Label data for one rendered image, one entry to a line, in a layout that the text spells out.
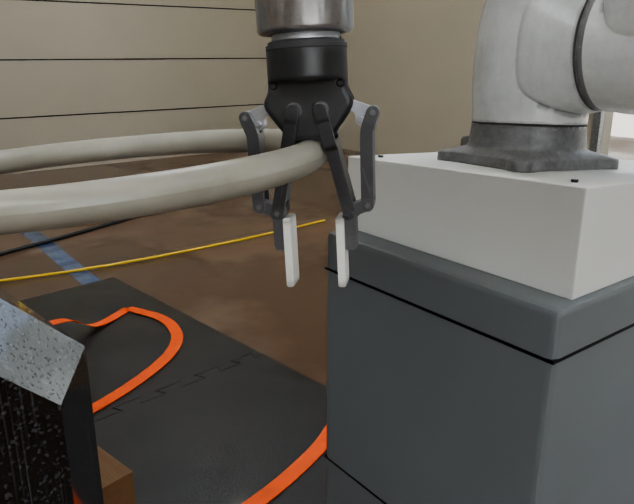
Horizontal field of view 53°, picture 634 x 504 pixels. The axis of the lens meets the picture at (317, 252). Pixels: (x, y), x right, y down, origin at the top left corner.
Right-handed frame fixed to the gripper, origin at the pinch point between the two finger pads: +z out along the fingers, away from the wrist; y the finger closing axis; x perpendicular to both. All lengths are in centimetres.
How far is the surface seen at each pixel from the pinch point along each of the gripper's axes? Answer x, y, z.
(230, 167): 14.3, 3.6, -10.4
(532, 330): -7.7, -22.1, 11.1
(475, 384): -12.8, -16.5, 20.3
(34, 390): -14, 44, 24
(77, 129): -510, 320, 13
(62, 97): -502, 325, -17
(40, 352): -19, 46, 20
